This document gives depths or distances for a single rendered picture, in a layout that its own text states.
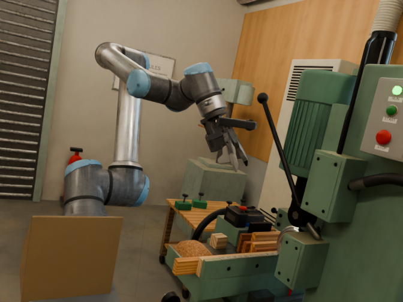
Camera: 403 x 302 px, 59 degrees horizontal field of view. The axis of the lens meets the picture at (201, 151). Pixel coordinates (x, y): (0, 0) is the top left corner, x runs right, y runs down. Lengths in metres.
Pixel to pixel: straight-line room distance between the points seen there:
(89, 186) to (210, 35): 3.09
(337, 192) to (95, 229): 0.88
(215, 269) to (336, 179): 0.40
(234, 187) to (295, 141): 2.48
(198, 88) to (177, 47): 2.97
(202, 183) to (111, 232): 2.04
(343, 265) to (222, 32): 3.66
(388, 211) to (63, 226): 1.02
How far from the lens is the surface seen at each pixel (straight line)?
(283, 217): 1.17
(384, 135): 0.80
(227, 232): 1.27
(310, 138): 1.05
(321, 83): 1.06
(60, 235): 1.38
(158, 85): 1.18
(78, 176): 1.48
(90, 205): 1.41
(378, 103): 0.83
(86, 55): 3.86
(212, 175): 3.37
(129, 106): 1.63
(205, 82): 1.14
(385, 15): 2.73
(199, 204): 2.75
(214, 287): 1.03
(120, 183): 1.52
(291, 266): 0.93
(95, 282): 1.49
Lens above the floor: 1.37
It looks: 9 degrees down
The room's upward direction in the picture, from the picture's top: 11 degrees clockwise
